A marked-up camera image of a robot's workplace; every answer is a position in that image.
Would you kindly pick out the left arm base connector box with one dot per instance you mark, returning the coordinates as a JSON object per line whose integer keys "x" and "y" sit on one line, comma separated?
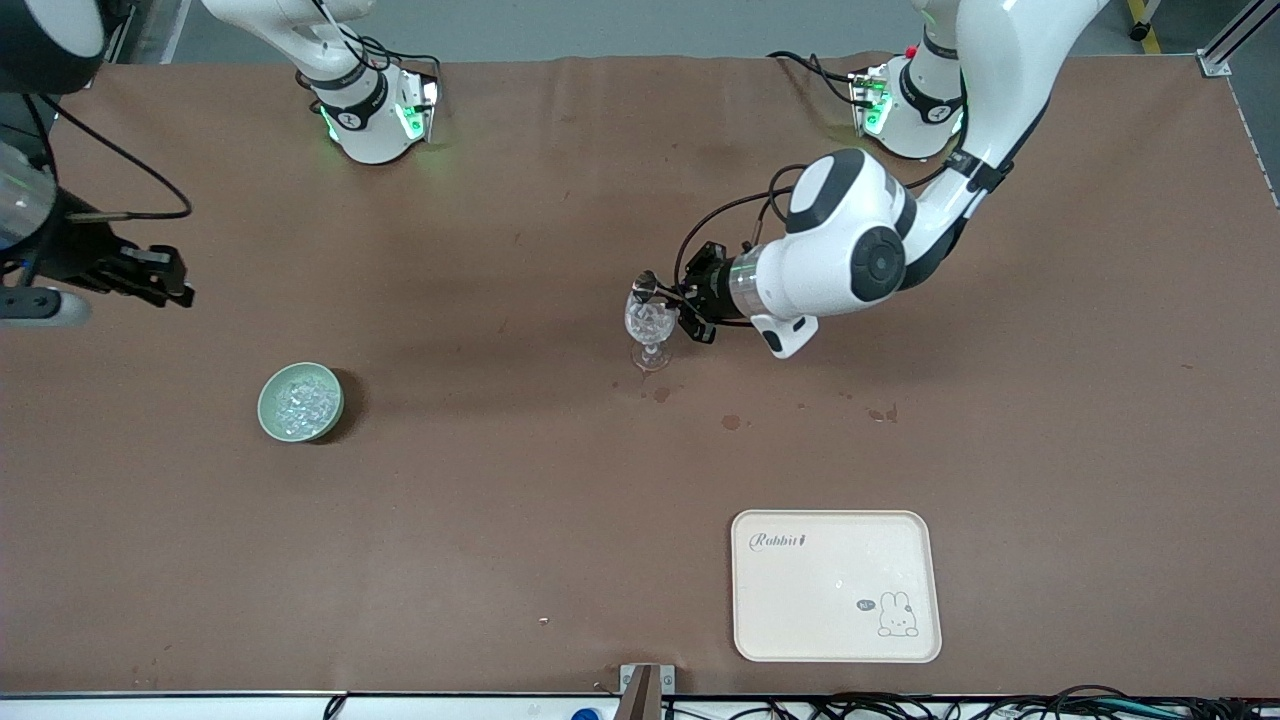
{"x": 872, "y": 100}

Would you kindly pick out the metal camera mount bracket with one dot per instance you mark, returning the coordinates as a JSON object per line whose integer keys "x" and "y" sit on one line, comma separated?
{"x": 640, "y": 695}

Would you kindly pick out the brown table cover sheet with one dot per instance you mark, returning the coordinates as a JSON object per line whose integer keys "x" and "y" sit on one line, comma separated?
{"x": 600, "y": 500}

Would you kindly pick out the aluminium frame profile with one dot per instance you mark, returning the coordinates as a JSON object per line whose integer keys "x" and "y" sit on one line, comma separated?
{"x": 118, "y": 40}
{"x": 1225, "y": 50}

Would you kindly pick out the cream rabbit print tray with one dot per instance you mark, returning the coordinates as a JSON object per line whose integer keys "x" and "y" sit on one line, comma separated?
{"x": 830, "y": 590}

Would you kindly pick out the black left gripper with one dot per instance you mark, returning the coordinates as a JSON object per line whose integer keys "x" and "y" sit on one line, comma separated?
{"x": 712, "y": 283}

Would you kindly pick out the clear ice cubes heap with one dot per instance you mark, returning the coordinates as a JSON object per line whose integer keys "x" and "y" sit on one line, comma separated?
{"x": 305, "y": 405}

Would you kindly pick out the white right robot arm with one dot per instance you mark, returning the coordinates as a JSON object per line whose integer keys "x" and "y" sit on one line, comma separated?
{"x": 365, "y": 135}

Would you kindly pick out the steel double jigger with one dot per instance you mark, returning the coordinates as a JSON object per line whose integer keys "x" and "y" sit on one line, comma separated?
{"x": 645, "y": 288}

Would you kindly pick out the clear stemmed wine glass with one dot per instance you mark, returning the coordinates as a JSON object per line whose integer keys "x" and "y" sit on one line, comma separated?
{"x": 650, "y": 325}

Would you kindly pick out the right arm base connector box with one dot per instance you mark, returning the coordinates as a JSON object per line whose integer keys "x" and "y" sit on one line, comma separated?
{"x": 420, "y": 110}

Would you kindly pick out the black caster wheel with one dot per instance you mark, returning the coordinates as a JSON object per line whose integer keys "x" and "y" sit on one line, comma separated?
{"x": 1139, "y": 31}

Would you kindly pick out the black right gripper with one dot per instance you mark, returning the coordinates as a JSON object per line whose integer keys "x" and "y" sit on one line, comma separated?
{"x": 72, "y": 253}

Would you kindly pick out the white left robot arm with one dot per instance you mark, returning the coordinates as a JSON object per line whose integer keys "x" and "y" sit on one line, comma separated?
{"x": 840, "y": 260}

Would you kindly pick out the pale green ceramic bowl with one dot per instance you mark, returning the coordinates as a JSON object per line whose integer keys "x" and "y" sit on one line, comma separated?
{"x": 270, "y": 420}

